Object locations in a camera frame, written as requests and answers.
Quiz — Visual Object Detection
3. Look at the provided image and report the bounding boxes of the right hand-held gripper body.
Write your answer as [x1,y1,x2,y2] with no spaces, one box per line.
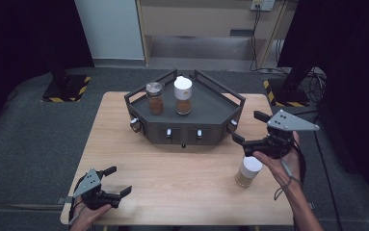
[242,109,321,160]

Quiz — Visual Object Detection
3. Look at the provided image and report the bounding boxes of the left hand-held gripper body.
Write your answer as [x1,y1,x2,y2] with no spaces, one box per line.
[72,168,122,211]

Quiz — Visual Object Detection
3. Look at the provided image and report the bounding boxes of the white lid spice jar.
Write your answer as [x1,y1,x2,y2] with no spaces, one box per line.
[173,75,194,116]
[234,156,264,189]

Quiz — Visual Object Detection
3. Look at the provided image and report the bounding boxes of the black corner rack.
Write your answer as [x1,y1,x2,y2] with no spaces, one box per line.
[123,68,247,149]

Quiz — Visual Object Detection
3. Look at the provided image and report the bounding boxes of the silver lid spice jar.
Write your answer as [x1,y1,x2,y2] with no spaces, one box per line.
[145,82,166,116]

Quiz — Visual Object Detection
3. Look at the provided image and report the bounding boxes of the person's left hand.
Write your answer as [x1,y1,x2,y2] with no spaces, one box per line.
[68,195,114,231]

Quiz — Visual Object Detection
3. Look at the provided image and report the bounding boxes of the person's right hand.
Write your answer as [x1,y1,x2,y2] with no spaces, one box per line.
[252,130,303,194]

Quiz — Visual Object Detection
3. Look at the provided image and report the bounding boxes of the black stand with striped base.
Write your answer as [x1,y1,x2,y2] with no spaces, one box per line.
[263,64,311,108]
[40,38,92,104]

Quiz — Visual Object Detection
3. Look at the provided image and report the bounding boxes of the black curtain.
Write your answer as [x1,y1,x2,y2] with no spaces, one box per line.
[277,0,369,208]
[0,0,95,139]

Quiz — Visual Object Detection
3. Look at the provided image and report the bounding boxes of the wooden shelf unit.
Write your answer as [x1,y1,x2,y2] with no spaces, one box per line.
[135,0,300,69]

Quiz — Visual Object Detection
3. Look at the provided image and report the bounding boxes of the white panel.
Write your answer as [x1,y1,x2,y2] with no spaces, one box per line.
[74,0,145,62]

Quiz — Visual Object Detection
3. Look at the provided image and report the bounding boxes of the grey wrist cord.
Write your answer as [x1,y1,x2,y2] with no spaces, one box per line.
[274,158,303,202]

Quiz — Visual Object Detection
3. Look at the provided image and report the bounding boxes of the tangled black cable bundle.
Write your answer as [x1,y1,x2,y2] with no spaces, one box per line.
[301,67,329,104]

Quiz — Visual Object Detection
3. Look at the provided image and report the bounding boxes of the long black floor cable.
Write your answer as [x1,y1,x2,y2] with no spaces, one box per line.
[296,109,345,231]

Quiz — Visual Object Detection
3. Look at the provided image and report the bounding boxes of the black socket cable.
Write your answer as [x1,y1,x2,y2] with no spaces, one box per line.
[249,5,279,74]

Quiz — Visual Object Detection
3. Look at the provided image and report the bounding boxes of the white wall socket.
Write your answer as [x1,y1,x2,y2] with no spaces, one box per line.
[250,0,276,13]

